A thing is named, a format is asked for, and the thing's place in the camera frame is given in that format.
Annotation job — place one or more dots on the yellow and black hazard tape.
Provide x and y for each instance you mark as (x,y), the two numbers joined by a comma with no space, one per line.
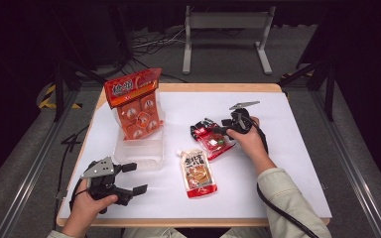
(48,99)

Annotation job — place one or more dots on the person's left hand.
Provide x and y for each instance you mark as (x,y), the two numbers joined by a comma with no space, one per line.
(86,208)

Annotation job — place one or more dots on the grey metal stand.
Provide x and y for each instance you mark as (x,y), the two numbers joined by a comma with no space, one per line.
(228,21)

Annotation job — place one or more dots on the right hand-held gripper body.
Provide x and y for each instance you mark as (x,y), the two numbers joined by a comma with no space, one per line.
(241,120)

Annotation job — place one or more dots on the black tripod stand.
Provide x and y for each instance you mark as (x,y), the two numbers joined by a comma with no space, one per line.
(327,86)
(61,86)

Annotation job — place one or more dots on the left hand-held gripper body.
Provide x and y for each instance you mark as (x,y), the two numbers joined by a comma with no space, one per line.
(101,172)

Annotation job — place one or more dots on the aluminium floor rail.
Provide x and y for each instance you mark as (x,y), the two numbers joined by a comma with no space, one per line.
(354,175)
(29,178)

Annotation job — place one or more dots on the person's right hand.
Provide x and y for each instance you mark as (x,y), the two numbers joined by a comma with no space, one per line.
(251,145)

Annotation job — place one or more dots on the red and black snack packet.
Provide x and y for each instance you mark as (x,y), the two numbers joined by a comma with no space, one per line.
(213,143)

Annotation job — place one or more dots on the white spout pouch red base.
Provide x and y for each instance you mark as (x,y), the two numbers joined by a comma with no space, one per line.
(196,173)

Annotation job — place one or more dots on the orange snack packet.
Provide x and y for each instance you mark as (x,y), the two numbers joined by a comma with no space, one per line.
(135,99)

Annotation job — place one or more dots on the white table sheet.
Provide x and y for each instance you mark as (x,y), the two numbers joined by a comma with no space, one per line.
(261,185)

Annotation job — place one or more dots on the translucent plastic storage box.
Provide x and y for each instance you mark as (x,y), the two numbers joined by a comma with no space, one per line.
(139,152)

